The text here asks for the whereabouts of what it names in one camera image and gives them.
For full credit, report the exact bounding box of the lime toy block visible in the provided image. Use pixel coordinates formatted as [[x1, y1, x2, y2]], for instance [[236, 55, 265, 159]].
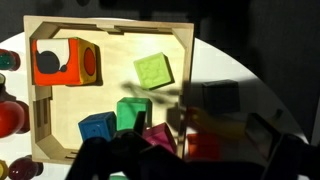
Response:
[[133, 52, 175, 90]]

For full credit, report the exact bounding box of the blue toy block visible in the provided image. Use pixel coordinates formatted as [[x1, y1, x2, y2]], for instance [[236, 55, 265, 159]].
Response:
[[77, 111, 118, 143]]

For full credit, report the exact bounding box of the wooden tray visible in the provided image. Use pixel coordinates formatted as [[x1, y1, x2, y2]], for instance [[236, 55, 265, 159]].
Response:
[[23, 15, 195, 165]]

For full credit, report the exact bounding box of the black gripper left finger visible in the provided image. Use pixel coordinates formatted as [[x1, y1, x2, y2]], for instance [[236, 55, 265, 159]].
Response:
[[66, 110, 189, 180]]

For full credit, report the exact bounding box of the red toy strawberry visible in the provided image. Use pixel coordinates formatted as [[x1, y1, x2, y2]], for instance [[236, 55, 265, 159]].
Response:
[[0, 49, 22, 72]]

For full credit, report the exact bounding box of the pink toy block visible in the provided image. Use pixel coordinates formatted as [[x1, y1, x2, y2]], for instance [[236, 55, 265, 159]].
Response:
[[142, 122, 178, 155]]

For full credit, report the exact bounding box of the green plastic bowl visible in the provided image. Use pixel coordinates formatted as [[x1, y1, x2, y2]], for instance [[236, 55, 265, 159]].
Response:
[[108, 173, 131, 180]]

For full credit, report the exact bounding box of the red round toy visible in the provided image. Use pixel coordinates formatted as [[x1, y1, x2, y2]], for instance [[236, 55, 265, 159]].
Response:
[[0, 100, 26, 138]]

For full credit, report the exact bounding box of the dark red toy ball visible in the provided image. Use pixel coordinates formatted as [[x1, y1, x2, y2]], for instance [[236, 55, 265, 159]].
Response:
[[8, 155, 40, 180]]

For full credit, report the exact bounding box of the orange toy block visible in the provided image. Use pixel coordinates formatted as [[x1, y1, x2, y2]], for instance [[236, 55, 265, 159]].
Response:
[[186, 133, 221, 161]]

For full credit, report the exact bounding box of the orange fabric cube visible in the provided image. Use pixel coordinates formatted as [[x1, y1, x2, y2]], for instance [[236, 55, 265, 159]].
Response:
[[31, 37, 98, 87]]

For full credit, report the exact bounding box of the green toy block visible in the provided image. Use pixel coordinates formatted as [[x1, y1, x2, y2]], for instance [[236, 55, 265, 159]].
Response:
[[116, 97, 153, 132]]

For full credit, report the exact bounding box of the white toy block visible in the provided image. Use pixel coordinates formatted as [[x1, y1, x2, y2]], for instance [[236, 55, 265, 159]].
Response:
[[201, 79, 241, 114]]

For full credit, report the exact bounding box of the yellow round toy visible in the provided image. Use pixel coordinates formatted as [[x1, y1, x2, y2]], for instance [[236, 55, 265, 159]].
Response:
[[0, 159, 9, 179]]

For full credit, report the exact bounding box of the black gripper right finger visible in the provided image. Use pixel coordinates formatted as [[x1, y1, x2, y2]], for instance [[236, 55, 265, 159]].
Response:
[[245, 112, 320, 180]]

